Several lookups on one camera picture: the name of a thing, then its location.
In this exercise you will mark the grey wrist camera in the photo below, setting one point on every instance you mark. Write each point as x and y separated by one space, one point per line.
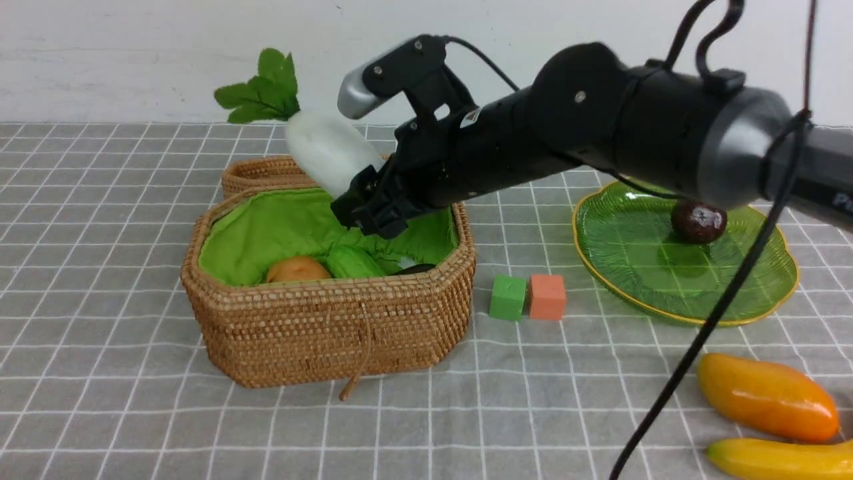
417 68

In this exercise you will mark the orange yellow mango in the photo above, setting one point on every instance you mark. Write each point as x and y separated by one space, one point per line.
769 397

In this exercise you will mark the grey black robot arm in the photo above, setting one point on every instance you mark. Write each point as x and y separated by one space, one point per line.
724 145

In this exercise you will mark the green foam cube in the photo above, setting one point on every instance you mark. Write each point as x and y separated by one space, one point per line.
508 297

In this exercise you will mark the green cucumber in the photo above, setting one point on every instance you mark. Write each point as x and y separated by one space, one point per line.
346 260

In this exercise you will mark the purple eggplant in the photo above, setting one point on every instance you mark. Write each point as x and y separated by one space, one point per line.
415 269

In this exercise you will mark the brown potato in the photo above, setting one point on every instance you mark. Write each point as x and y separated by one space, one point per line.
298 268

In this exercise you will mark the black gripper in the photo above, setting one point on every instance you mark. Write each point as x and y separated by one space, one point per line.
470 155

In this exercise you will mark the dark purple mangosteen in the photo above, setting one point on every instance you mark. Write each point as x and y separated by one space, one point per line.
697 223

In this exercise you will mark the white radish green leaves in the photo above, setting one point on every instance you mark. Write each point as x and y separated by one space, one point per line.
328 149

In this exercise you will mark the green glass leaf plate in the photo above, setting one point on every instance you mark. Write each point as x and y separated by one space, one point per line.
625 240

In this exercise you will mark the orange foam cube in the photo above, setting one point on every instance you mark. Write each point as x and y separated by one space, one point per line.
547 297

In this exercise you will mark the woven rattan basket lid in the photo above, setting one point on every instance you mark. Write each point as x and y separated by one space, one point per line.
280 170

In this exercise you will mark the yellow banana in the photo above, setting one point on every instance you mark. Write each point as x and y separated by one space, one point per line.
747 458

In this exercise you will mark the woven rattan basket green lining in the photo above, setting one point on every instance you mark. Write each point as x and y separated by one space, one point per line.
265 335

